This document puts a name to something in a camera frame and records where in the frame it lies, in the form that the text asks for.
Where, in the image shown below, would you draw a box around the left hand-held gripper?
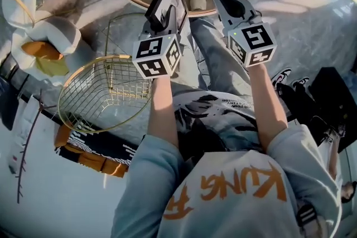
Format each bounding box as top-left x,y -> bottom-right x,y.
132,7 -> 184,79

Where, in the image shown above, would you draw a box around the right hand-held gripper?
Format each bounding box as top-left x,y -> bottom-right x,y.
213,0 -> 277,68

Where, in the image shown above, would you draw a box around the black framed picture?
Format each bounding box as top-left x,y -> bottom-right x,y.
144,0 -> 189,33

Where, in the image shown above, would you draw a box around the person's right forearm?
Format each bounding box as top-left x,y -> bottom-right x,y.
245,64 -> 289,153

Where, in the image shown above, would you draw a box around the person's left forearm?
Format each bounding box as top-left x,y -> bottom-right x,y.
147,75 -> 180,149

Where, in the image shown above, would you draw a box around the person's shoe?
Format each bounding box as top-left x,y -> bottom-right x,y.
189,0 -> 208,11

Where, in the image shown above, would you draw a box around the grey printed trousers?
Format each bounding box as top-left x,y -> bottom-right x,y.
170,16 -> 264,153

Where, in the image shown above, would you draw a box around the white beanbag seat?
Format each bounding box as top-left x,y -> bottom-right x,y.
1,0 -> 84,84

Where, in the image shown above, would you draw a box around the yellow-green cushion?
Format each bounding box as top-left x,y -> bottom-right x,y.
35,57 -> 70,77

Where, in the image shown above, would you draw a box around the black case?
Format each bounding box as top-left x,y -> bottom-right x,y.
309,66 -> 357,154

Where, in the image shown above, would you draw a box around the black chair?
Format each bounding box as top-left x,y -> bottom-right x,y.
0,60 -> 30,132

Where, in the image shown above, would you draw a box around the light blue printed sweatshirt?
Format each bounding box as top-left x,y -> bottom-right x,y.
111,124 -> 342,238

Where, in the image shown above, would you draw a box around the dark bare branch decoration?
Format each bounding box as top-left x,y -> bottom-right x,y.
15,97 -> 58,204

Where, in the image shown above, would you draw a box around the black striped shoulder strap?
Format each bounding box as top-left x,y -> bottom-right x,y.
296,204 -> 317,228

